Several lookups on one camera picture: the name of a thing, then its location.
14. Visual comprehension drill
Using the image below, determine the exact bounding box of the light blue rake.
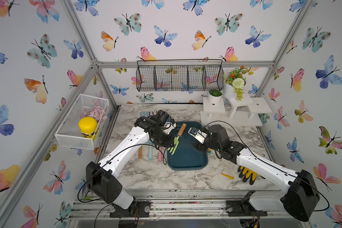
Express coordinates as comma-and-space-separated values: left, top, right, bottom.
148, 140, 153, 160

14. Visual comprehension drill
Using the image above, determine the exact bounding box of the green fork wooden handle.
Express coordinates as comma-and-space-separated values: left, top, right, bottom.
168, 123, 187, 155

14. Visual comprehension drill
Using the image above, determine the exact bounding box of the purple tool pink handle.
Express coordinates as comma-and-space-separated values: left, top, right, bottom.
158, 147, 163, 162

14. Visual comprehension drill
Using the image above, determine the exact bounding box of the teal plastic storage box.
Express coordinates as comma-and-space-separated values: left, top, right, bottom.
167, 121, 209, 171

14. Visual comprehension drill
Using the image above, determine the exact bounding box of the purple rake pink handle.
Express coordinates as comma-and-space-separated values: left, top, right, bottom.
149, 111, 157, 116

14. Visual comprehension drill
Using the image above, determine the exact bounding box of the light blue fork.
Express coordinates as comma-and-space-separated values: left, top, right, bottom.
140, 112, 150, 117

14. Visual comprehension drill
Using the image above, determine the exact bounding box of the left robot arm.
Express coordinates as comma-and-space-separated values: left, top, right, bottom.
86, 110, 177, 210

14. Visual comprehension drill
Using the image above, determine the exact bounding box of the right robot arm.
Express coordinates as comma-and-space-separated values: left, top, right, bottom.
188, 124, 320, 222

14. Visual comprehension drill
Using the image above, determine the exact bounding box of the white tiered display stand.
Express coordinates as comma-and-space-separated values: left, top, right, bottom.
200, 95, 272, 127

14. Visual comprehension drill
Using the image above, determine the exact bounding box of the yellow marker on table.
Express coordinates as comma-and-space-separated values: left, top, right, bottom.
221, 173, 234, 180

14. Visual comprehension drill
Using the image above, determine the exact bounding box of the small white pot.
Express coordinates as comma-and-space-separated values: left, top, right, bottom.
208, 89, 222, 105

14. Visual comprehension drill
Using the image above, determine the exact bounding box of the white pot with flowers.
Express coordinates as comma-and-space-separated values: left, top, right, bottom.
224, 66, 246, 101

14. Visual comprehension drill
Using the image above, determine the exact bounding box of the pink flower bundle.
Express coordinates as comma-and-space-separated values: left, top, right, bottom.
84, 105, 108, 123

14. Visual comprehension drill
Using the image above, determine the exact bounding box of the yellow lidded jar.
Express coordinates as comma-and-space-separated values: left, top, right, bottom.
78, 117, 97, 141

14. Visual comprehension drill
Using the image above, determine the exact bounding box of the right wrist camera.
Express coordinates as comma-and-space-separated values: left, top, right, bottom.
188, 127, 208, 144

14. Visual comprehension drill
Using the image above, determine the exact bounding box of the black wire wall basket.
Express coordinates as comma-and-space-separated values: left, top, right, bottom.
136, 59, 224, 94

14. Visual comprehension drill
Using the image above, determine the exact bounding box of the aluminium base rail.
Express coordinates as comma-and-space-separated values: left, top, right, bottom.
71, 189, 274, 221

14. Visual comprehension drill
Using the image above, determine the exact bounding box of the white wire wall basket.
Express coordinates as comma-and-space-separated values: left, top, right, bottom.
55, 94, 109, 150

